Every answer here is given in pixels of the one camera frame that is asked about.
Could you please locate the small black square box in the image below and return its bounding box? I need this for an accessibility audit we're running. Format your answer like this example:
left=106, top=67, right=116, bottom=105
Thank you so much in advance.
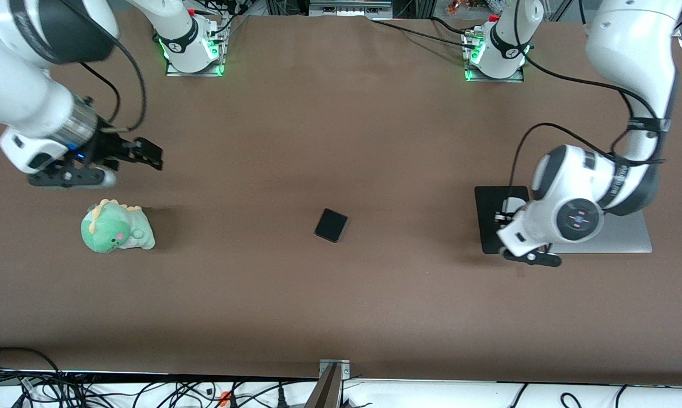
left=314, top=208, right=349, bottom=243

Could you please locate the black mouse pad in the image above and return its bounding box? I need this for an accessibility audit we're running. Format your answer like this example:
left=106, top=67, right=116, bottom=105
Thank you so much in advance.
left=475, top=185, right=545, bottom=254

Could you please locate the green dinosaur plush toy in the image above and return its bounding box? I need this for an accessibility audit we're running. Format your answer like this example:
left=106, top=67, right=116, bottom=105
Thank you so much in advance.
left=80, top=198, right=156, bottom=253

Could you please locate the silver closed laptop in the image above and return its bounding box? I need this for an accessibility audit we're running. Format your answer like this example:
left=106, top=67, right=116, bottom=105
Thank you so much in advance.
left=548, top=211, right=653, bottom=254

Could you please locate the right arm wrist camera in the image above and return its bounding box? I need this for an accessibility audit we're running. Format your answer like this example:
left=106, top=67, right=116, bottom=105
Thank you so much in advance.
left=27, top=164, right=119, bottom=189

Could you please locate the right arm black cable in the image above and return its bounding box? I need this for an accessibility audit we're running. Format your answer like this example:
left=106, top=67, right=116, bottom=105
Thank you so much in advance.
left=79, top=31, right=148, bottom=137

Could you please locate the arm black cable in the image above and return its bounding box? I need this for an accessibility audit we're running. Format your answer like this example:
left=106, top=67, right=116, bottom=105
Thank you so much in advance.
left=508, top=54, right=673, bottom=199
left=79, top=31, right=148, bottom=137

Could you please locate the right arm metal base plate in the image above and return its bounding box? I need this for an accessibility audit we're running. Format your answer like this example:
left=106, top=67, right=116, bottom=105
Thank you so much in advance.
left=165, top=14, right=228, bottom=77

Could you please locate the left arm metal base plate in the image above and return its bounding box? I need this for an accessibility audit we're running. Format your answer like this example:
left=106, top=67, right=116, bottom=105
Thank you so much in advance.
left=463, top=28, right=526, bottom=83

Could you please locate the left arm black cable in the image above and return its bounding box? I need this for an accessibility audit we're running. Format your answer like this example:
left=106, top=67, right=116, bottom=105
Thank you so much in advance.
left=508, top=54, right=673, bottom=199

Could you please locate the short black table cable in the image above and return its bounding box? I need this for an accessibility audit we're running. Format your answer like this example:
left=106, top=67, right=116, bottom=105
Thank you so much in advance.
left=430, top=16, right=479, bottom=36

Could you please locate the long black table cable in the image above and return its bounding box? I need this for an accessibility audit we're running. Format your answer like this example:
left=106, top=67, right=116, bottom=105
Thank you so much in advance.
left=371, top=20, right=476, bottom=48

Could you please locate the black looped floor cable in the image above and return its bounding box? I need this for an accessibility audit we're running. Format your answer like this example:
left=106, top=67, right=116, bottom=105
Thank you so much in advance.
left=0, top=347, right=64, bottom=408

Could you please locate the metal bracket with post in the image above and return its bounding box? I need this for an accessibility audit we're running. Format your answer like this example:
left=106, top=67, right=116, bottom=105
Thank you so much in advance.
left=307, top=359, right=351, bottom=408

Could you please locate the grey metal frame box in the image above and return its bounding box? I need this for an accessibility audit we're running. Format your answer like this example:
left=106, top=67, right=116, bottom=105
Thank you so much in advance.
left=309, top=0, right=394, bottom=18

